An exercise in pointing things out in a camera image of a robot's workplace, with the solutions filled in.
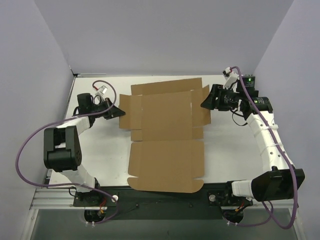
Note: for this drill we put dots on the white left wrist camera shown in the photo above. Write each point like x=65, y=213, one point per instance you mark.
x=100, y=91

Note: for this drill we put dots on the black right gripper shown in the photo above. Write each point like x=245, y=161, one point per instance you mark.
x=217, y=97

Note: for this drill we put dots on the aluminium frame rail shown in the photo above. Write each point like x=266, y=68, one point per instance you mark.
x=52, y=199

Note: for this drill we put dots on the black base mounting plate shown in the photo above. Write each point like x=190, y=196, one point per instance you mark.
x=212, y=202

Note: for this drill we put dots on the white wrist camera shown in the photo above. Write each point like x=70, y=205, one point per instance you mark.
x=231, y=78
x=100, y=91

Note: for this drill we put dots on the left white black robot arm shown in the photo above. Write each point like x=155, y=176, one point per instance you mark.
x=62, y=149

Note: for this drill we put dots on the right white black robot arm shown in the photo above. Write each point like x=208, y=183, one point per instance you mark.
x=280, y=179

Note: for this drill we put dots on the brown cardboard box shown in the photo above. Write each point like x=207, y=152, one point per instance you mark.
x=166, y=124

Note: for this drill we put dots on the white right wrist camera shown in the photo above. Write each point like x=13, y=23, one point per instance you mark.
x=231, y=78

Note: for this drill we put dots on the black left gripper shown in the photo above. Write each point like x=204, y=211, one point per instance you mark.
x=108, y=108

